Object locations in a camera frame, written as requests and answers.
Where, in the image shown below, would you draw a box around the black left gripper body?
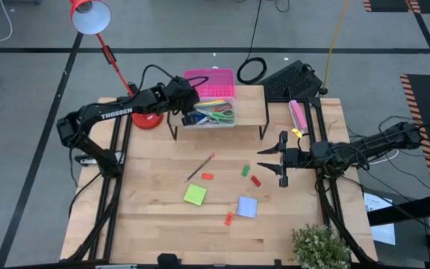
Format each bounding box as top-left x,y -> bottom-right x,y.
168,76 -> 201,115

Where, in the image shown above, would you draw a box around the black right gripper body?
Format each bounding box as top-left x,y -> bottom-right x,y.
278,130 -> 315,188

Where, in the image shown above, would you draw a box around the yellow highlighter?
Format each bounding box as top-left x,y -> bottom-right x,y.
196,99 -> 226,107

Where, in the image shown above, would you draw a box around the periwinkle sticky note pad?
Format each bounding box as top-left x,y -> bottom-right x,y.
236,195 -> 259,219

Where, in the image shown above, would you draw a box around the dark pencil pink eraser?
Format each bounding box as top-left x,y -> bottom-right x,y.
184,152 -> 216,183

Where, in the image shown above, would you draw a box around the green sticky note pad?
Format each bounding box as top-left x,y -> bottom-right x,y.
183,183 -> 208,207

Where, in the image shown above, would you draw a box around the clear plastic box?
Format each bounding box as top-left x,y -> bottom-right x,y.
183,96 -> 237,130

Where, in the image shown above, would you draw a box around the pink plastic basket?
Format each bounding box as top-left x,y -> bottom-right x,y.
183,67 -> 236,99

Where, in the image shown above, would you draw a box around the red desk lamp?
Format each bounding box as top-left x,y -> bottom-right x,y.
68,0 -> 164,131

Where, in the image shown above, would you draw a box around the pink marker box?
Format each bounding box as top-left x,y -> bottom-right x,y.
287,99 -> 309,135

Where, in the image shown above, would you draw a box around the wooden shelf riser black legs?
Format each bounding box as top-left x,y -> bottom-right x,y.
166,84 -> 270,142

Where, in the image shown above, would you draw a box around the black perforated panel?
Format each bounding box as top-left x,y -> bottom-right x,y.
261,59 -> 324,102

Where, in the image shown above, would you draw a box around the potted plant white flowers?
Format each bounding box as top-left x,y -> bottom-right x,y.
291,223 -> 352,269

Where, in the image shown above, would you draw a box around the white paper sheet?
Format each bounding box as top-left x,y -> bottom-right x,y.
364,192 -> 397,247

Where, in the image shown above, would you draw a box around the black beam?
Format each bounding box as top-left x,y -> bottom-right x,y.
367,193 -> 430,227

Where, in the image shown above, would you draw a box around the black mat hazard stripe edge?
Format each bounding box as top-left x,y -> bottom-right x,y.
362,0 -> 430,14

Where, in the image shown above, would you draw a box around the green handled scissors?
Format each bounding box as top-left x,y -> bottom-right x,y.
205,109 -> 236,125

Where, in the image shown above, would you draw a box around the red handled scissors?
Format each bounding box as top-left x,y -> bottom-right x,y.
214,102 -> 234,114

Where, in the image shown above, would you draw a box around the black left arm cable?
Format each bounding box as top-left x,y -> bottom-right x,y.
134,64 -> 209,98

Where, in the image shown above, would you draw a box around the black coiled cable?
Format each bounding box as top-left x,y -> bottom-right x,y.
236,0 -> 268,86

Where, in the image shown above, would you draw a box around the yellow cable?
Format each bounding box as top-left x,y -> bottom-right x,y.
321,0 -> 351,94

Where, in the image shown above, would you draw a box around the black table-level camera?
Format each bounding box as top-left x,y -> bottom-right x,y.
157,253 -> 181,269

